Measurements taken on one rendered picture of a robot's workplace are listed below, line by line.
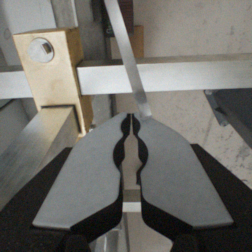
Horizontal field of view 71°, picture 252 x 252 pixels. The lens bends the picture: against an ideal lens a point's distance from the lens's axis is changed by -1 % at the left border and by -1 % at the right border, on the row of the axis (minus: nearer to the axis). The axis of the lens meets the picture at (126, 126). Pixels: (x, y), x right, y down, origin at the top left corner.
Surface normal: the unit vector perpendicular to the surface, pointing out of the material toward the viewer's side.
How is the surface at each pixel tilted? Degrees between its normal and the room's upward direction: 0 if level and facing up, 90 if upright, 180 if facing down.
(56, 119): 90
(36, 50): 0
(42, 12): 0
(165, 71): 0
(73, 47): 90
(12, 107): 90
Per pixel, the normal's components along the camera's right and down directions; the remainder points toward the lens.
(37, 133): -0.06, -0.84
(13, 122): 1.00, -0.04
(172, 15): -0.02, 0.55
